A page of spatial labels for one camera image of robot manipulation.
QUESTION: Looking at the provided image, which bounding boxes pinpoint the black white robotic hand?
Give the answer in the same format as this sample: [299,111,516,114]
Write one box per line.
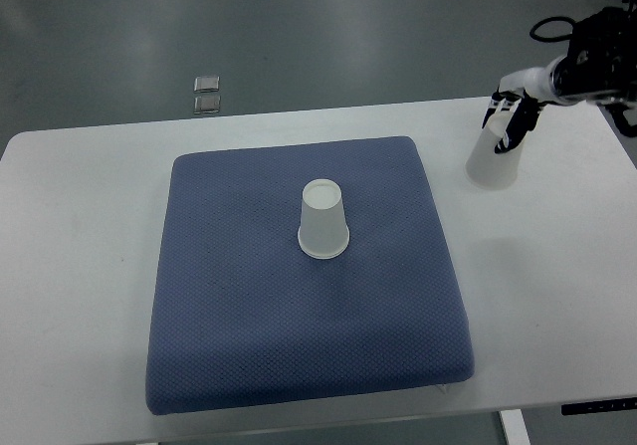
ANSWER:
[482,67,558,154]

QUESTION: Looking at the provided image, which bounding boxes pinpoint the white paper cup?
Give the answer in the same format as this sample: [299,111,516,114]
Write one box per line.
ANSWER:
[298,178,349,260]
[465,111,523,190]

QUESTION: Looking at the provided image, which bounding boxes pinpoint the metal floor plate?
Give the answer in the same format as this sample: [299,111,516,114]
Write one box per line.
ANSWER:
[193,95,221,114]
[193,75,220,93]

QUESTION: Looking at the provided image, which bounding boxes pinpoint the blue textured cushion mat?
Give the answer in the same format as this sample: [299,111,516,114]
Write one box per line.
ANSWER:
[145,136,474,415]

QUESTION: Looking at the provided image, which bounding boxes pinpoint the black table control panel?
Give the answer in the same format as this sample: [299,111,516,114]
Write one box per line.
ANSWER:
[560,397,637,416]

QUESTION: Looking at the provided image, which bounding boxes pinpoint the white paper cup on mat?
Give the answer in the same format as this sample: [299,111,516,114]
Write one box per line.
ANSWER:
[298,178,349,260]

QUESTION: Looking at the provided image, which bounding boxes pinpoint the upper metal floor plate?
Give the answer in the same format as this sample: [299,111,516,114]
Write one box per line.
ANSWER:
[193,75,220,93]

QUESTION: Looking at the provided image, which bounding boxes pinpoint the black cable loop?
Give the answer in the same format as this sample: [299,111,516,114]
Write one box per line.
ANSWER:
[529,16,578,44]

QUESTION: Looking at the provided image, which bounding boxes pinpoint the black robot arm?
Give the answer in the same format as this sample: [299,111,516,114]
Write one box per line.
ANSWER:
[552,7,636,138]

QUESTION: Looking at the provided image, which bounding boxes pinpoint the white table leg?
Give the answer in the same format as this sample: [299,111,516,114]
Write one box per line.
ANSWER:
[499,409,531,445]

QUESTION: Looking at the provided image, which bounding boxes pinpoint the lower metal floor plate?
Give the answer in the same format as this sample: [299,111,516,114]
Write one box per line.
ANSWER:
[193,95,221,114]

